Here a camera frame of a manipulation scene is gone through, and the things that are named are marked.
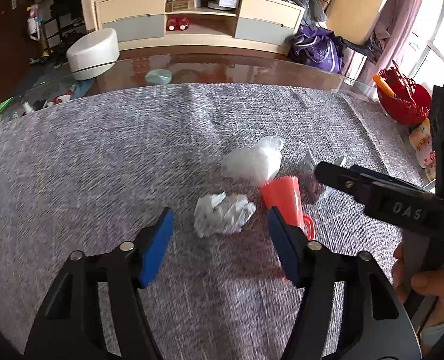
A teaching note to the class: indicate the grey woven tablecloth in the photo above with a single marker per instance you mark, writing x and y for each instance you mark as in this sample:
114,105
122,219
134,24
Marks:
94,157

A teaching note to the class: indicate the kids scooter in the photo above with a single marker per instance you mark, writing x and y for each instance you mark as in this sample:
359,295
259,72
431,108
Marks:
38,33

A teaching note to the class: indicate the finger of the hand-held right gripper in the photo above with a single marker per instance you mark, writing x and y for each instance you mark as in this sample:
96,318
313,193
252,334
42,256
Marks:
372,172
342,183

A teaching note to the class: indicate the beige tv cabinet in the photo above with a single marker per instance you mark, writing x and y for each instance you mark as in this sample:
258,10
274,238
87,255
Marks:
139,15

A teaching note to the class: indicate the silver foil wrapper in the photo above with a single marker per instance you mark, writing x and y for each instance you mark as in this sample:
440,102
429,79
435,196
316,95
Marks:
307,172

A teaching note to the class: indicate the window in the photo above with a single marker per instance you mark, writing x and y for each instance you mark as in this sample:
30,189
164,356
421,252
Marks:
443,41

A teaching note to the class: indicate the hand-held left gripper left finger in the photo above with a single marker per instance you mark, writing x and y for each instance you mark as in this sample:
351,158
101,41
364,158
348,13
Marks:
156,247

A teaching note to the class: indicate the clear plastic bag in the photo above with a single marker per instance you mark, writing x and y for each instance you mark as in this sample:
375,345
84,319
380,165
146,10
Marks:
252,161

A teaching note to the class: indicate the teal round disc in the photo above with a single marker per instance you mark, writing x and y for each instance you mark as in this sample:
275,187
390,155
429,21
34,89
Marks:
159,77

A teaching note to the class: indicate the white round stool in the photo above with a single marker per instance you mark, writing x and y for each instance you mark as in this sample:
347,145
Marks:
92,52

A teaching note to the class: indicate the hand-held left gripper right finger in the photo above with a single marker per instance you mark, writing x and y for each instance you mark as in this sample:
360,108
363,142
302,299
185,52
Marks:
284,247

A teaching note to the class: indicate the grey plastic bag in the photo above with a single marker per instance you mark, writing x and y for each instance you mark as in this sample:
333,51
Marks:
308,3

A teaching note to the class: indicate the white round tin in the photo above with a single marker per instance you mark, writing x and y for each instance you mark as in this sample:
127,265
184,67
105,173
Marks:
224,4

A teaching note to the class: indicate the pink curtain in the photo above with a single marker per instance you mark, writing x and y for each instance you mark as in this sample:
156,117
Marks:
398,18

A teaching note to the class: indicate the purple bag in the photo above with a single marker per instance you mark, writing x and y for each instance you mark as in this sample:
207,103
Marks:
317,50

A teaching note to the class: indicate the red plastic cup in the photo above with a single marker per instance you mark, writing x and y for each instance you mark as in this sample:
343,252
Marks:
284,195

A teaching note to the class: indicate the white paper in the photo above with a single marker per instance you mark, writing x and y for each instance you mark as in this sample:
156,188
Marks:
224,213

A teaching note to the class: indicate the red white container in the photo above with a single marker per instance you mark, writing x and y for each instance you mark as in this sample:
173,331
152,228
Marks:
184,23
172,23

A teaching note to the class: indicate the person's right hand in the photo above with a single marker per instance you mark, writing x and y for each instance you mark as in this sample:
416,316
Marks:
435,285

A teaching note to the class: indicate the dark clothes pile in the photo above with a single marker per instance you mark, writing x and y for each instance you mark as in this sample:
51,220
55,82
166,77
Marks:
357,47

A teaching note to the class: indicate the red plastic basket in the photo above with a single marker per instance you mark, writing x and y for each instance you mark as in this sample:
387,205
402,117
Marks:
405,101

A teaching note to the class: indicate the large cardboard box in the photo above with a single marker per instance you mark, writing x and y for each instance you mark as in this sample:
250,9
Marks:
357,3

